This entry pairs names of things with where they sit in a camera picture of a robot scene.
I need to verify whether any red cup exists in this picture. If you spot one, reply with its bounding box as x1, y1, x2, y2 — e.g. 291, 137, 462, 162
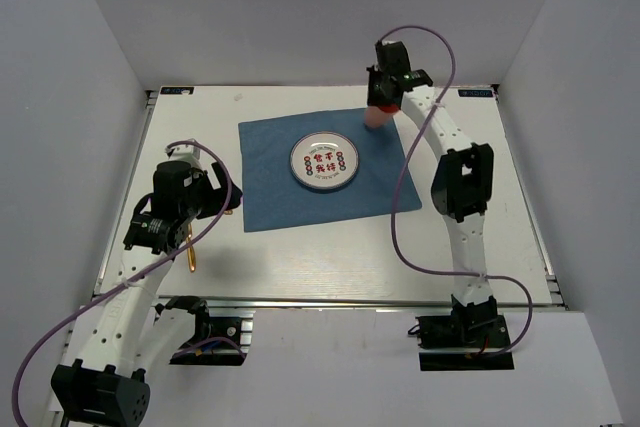
364, 105, 400, 129

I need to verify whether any gold knife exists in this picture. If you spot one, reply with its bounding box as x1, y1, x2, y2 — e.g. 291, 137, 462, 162
186, 231, 197, 273

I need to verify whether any blue cloth napkin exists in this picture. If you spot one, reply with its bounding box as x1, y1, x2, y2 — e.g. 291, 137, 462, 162
238, 108, 405, 232

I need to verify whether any round plate with red characters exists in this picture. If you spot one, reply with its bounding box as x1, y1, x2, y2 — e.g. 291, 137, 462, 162
289, 131, 360, 192

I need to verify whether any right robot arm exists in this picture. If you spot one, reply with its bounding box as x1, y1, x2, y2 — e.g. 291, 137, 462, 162
364, 41, 497, 346

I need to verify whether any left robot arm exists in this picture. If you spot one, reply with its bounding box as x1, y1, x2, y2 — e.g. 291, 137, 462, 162
51, 156, 242, 426

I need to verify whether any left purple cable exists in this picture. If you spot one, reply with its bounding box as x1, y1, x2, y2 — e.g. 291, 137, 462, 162
12, 140, 246, 427

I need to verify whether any purple cable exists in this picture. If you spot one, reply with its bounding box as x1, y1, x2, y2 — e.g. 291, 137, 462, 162
12, 140, 246, 427
377, 25, 532, 361

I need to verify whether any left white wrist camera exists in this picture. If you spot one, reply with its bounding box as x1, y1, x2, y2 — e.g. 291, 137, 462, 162
165, 139, 201, 168

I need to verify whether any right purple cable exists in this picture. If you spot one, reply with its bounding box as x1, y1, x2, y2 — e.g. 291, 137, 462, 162
377, 25, 532, 361

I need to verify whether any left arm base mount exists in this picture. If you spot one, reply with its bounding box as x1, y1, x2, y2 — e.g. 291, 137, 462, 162
170, 309, 254, 367

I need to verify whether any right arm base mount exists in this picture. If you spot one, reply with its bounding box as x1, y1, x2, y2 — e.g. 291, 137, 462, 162
407, 315, 515, 372

